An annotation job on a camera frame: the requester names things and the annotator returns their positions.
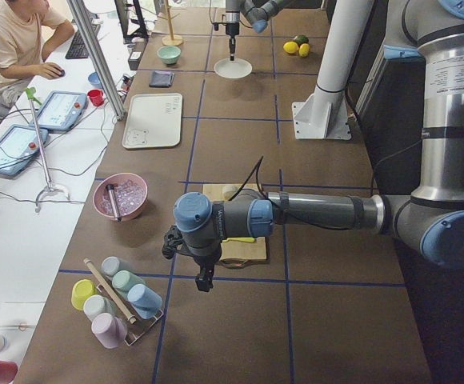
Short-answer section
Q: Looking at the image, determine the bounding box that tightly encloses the grey-blue cup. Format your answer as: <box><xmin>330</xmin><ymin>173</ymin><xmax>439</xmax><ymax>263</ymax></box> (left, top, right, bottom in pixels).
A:
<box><xmin>101</xmin><ymin>256</ymin><xmax>134</xmax><ymax>278</ymax></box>

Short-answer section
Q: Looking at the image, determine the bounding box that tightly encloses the red mug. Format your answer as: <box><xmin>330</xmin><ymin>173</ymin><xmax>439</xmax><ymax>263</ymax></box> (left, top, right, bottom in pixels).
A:
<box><xmin>86</xmin><ymin>89</ymin><xmax>104</xmax><ymax>107</ymax></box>

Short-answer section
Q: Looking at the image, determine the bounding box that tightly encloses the yellow lemon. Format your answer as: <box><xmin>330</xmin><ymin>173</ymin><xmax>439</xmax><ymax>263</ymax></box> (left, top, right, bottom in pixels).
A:
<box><xmin>298</xmin><ymin>43</ymin><xmax>310</xmax><ymax>58</ymax></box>
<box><xmin>283</xmin><ymin>41</ymin><xmax>299</xmax><ymax>54</ymax></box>

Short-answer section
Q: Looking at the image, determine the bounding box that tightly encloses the mint green bowl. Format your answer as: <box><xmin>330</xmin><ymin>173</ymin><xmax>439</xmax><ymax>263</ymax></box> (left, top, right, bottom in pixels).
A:
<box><xmin>157</xmin><ymin>46</ymin><xmax>182</xmax><ymax>65</ymax></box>

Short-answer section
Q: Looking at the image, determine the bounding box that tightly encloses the white steamed bun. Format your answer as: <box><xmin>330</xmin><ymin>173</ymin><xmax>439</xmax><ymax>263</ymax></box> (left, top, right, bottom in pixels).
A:
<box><xmin>222</xmin><ymin>184</ymin><xmax>238</xmax><ymax>201</ymax></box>

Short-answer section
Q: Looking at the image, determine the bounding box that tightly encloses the bamboo cutting board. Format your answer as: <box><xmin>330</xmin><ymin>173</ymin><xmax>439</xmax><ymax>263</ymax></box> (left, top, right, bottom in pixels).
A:
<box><xmin>202</xmin><ymin>184</ymin><xmax>268</xmax><ymax>269</ymax></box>

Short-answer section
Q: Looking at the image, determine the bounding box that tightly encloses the grey folded cloth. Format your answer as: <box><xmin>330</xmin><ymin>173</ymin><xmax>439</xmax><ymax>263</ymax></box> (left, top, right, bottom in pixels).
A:
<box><xmin>149</xmin><ymin>70</ymin><xmax>174</xmax><ymax>88</ymax></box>

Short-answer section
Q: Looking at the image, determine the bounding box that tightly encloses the green lime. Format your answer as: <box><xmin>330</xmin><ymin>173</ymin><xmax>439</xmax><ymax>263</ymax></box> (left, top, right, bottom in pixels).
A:
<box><xmin>293</xmin><ymin>34</ymin><xmax>309</xmax><ymax>46</ymax></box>

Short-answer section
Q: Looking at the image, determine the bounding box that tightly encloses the yellow cup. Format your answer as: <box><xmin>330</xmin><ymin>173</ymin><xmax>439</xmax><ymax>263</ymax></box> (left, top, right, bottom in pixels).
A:
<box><xmin>70</xmin><ymin>279</ymin><xmax>96</xmax><ymax>311</ymax></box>

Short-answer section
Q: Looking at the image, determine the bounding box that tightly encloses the light blue cup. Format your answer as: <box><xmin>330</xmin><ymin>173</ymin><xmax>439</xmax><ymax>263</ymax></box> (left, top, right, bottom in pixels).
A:
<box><xmin>127</xmin><ymin>284</ymin><xmax>162</xmax><ymax>319</ymax></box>

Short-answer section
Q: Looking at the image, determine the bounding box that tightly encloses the aluminium frame post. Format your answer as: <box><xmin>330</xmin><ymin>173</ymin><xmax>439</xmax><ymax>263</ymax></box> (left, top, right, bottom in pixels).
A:
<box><xmin>67</xmin><ymin>0</ymin><xmax>126</xmax><ymax>121</ymax></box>

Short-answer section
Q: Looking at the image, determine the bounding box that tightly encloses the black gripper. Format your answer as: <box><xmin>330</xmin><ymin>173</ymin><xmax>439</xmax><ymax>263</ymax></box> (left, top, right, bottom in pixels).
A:
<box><xmin>192</xmin><ymin>244</ymin><xmax>221</xmax><ymax>292</ymax></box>
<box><xmin>212</xmin><ymin>13</ymin><xmax>240</xmax><ymax>61</ymax></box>

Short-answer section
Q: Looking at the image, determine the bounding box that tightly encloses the black keyboard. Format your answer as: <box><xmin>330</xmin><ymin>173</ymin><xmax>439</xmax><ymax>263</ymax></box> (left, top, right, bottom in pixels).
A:
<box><xmin>65</xmin><ymin>31</ymin><xmax>90</xmax><ymax>60</ymax></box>

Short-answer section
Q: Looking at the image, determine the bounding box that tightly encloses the pink cup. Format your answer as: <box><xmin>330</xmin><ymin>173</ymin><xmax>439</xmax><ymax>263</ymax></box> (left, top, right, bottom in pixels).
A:
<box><xmin>91</xmin><ymin>313</ymin><xmax>127</xmax><ymax>349</ymax></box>

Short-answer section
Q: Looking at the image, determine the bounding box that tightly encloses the wooden rack dowel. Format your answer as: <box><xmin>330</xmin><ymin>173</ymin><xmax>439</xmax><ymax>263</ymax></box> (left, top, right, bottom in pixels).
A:
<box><xmin>83</xmin><ymin>258</ymin><xmax>137</xmax><ymax>324</ymax></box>

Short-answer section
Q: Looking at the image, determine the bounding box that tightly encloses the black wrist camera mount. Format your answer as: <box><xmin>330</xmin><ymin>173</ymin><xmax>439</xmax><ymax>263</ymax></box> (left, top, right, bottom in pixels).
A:
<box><xmin>162</xmin><ymin>226</ymin><xmax>191</xmax><ymax>260</ymax></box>

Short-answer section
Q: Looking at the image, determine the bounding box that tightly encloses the pale grey cup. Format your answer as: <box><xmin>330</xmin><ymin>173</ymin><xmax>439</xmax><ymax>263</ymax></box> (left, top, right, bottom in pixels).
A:
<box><xmin>83</xmin><ymin>294</ymin><xmax>116</xmax><ymax>322</ymax></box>

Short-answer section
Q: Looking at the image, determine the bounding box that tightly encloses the white bear tray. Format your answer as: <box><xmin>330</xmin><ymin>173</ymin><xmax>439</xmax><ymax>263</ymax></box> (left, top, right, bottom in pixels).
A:
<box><xmin>122</xmin><ymin>93</ymin><xmax>183</xmax><ymax>150</ymax></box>

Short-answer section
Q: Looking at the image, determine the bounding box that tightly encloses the teach pendant far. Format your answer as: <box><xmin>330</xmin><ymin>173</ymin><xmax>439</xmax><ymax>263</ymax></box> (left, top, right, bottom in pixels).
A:
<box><xmin>36</xmin><ymin>91</ymin><xmax>88</xmax><ymax>133</ymax></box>

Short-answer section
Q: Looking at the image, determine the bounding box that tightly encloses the blue bowl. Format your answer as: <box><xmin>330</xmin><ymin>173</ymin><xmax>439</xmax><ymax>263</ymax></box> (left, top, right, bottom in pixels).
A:
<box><xmin>87</xmin><ymin>72</ymin><xmax>102</xmax><ymax>89</ymax></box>

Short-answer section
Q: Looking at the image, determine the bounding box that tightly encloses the metal stand with green clip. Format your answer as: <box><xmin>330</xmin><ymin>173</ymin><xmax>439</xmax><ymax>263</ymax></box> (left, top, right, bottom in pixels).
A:
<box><xmin>25</xmin><ymin>87</ymin><xmax>70</xmax><ymax>214</ymax></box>

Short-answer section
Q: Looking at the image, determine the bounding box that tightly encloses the yellow-green plastic knife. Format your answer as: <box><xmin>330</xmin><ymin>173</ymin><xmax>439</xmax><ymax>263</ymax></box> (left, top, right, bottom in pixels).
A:
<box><xmin>222</xmin><ymin>237</ymin><xmax>256</xmax><ymax>243</ymax></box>

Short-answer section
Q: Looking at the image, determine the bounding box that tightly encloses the seated person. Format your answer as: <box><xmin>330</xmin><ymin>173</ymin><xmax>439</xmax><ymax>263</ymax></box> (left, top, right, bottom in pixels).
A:
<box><xmin>0</xmin><ymin>0</ymin><xmax>74</xmax><ymax>108</ymax></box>

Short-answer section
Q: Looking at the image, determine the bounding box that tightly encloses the teach pendant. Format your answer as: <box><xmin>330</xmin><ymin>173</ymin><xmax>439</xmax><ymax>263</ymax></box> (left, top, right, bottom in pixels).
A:
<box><xmin>36</xmin><ymin>91</ymin><xmax>88</xmax><ymax>133</ymax></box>
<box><xmin>0</xmin><ymin>125</ymin><xmax>39</xmax><ymax>177</ymax></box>

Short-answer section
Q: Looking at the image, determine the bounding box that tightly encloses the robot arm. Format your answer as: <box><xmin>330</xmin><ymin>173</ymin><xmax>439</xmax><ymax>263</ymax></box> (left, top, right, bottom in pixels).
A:
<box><xmin>211</xmin><ymin>0</ymin><xmax>292</xmax><ymax>62</ymax></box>
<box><xmin>162</xmin><ymin>1</ymin><xmax>464</xmax><ymax>291</ymax></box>

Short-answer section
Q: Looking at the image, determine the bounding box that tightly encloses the wooden mug tree stand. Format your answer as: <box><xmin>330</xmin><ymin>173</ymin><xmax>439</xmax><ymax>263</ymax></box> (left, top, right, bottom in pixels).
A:
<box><xmin>158</xmin><ymin>0</ymin><xmax>183</xmax><ymax>46</ymax></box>

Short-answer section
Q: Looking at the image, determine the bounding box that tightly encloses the white mounting pole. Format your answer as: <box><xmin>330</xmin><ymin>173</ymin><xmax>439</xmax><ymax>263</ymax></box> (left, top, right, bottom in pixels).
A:
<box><xmin>314</xmin><ymin>0</ymin><xmax>374</xmax><ymax>94</ymax></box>

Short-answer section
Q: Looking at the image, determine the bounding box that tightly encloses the green cup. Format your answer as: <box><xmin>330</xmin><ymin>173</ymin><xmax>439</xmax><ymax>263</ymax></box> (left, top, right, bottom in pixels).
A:
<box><xmin>112</xmin><ymin>270</ymin><xmax>145</xmax><ymax>300</ymax></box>

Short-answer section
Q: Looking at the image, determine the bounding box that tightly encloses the white mount base plate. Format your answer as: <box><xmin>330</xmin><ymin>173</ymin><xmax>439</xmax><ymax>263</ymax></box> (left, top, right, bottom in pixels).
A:
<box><xmin>291</xmin><ymin>89</ymin><xmax>352</xmax><ymax>140</ymax></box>

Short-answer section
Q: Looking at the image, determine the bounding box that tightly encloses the white wire cup rack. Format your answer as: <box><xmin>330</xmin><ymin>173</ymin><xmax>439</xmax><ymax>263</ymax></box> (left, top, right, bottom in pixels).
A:
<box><xmin>97</xmin><ymin>284</ymin><xmax>164</xmax><ymax>346</ymax></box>

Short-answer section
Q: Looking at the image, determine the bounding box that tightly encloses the teach pendant near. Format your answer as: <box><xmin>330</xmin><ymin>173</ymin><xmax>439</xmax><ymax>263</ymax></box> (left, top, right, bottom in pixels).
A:
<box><xmin>0</xmin><ymin>125</ymin><xmax>39</xmax><ymax>177</ymax></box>

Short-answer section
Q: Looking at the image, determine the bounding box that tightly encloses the pink bowl with ice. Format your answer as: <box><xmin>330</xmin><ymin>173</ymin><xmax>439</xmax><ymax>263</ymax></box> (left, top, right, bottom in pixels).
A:
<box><xmin>93</xmin><ymin>173</ymin><xmax>148</xmax><ymax>222</ymax></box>

